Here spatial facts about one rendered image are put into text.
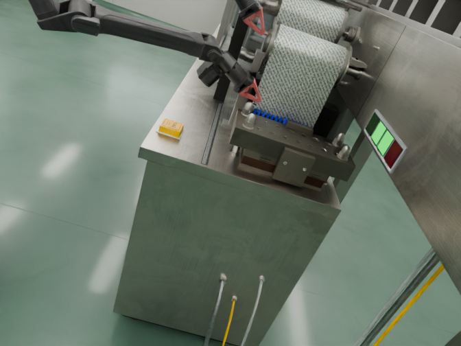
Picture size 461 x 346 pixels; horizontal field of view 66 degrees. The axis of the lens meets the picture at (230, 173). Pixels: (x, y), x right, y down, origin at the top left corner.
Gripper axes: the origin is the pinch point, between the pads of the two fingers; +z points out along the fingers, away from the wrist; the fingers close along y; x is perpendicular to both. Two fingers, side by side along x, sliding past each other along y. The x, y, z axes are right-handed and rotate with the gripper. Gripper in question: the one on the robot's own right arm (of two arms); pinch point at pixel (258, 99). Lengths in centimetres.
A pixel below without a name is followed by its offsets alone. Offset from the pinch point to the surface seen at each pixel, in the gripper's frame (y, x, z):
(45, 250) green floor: -4, -128, -8
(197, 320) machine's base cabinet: 26, -73, 49
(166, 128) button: 13.4, -26.1, -15.7
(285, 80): 0.2, 10.9, 0.7
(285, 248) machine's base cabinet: 26, -21, 40
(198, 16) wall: -556, -107, -41
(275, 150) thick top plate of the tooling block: 19.9, -2.0, 10.7
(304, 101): 0.2, 11.5, 10.6
